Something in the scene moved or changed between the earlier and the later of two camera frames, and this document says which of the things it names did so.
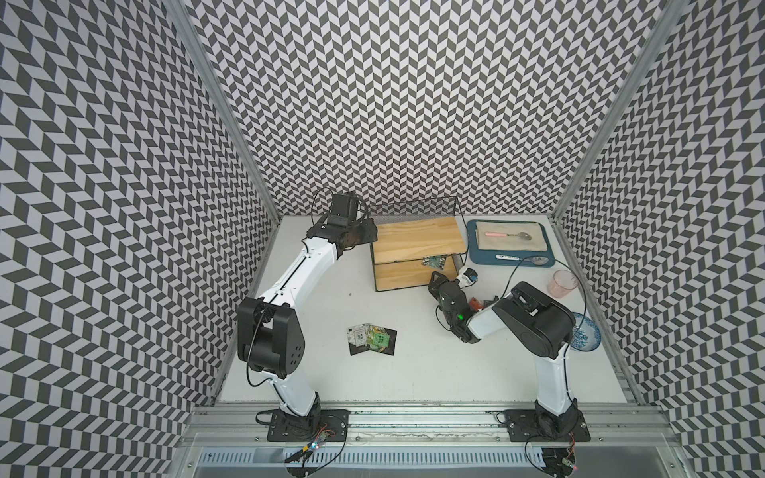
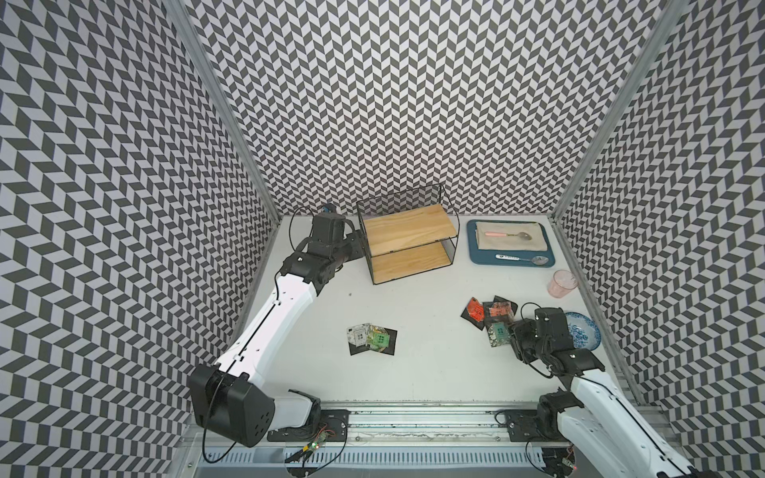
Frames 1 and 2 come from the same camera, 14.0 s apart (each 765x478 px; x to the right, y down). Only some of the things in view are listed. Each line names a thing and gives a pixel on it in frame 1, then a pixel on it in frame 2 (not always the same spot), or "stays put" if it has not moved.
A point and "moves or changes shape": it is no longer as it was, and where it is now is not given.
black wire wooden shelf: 415,239 moves or changes shape
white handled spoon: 539,260 stays put
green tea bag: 437,261 to 498,334
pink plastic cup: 563,283 stays put
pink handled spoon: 524,235 stays put
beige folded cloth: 510,236 stays put
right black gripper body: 434,290 to 528,345
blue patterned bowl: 586,336 stays put
